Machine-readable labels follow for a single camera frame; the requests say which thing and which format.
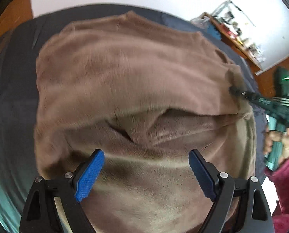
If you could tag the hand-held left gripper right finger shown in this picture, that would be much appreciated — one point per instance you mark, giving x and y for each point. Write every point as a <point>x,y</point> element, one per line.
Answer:
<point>202,174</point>

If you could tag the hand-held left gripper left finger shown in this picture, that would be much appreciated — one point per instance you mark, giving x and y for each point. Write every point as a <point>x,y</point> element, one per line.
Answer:
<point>89,174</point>

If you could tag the brown fleece garment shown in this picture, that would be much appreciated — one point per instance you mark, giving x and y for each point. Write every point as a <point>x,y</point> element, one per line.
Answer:
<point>134,77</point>

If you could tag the wooden door with metal latch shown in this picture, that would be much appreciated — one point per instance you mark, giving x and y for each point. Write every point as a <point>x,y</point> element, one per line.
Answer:
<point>15,14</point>

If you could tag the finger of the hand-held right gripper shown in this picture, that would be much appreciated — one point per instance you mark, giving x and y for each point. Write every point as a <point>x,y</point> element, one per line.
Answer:
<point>251,98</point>

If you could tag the wooden sideboard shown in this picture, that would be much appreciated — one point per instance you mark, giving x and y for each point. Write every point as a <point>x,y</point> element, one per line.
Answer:
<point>234,42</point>

